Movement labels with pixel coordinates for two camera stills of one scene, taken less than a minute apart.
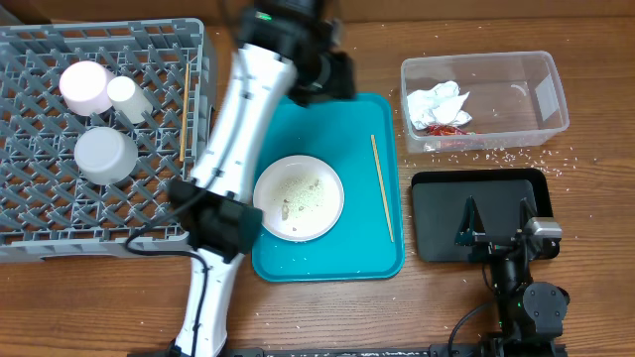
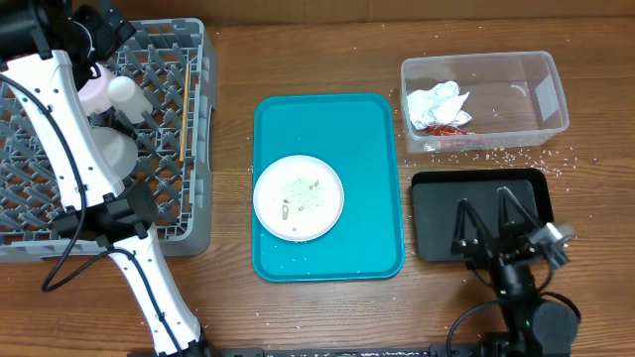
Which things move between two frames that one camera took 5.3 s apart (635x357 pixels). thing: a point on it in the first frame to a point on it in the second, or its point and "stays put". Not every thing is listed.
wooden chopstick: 184,130 stays put
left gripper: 338,82 to 108,38
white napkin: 441,104 stays put
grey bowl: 105,156 stays put
